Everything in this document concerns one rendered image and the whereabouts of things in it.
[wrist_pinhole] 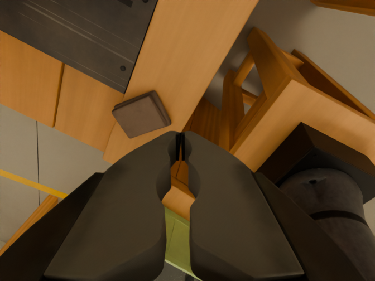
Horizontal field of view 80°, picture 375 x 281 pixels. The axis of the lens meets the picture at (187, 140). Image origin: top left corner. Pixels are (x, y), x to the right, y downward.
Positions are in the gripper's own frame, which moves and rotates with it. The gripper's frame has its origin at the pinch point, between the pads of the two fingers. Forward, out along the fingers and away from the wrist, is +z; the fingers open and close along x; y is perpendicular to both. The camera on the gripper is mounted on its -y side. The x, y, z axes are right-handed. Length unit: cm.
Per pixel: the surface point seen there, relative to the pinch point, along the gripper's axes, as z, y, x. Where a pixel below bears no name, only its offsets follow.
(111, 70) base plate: 33.5, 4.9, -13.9
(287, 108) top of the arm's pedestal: 33.1, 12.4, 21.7
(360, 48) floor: 108, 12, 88
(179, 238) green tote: 37, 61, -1
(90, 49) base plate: 33.9, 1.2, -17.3
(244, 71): 95, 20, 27
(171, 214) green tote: 44, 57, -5
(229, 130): 52, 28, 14
